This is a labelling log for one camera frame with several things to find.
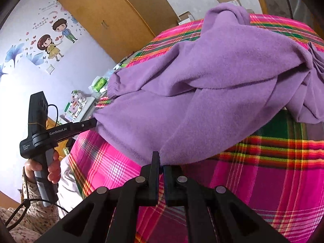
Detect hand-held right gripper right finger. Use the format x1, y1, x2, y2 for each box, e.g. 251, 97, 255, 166
164, 166, 286, 243

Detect wooden wardrobe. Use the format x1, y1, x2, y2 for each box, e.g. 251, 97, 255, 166
57, 0, 179, 64

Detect person's left forearm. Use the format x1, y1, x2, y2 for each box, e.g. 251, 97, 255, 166
0, 167, 62, 243

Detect grey drawer cabinet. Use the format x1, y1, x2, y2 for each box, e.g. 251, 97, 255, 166
76, 96, 98, 123

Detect purple fleece pants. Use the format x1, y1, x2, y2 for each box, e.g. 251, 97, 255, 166
94, 4, 324, 166

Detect white cardboard box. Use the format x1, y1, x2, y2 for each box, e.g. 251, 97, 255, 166
178, 11, 196, 26

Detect clear plastic sheet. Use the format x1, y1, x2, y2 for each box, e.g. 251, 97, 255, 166
258, 0, 324, 39

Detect person's left hand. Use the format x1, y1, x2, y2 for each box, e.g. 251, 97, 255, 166
24, 151, 61, 185

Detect pink plaid blanket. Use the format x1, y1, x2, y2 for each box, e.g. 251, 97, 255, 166
68, 13, 324, 243

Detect wooden headboard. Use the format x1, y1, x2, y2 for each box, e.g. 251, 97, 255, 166
0, 190, 23, 208

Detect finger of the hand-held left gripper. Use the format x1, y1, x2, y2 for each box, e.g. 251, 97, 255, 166
73, 118, 98, 135

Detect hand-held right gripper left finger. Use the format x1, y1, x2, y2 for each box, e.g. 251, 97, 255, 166
33, 151, 161, 243

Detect cartoon wall sticker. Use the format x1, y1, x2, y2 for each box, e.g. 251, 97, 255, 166
0, 2, 84, 81

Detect white floral bedding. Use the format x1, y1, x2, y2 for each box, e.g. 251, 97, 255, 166
57, 154, 85, 219

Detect colourful bottle pack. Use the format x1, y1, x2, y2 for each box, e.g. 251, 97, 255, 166
63, 90, 88, 120

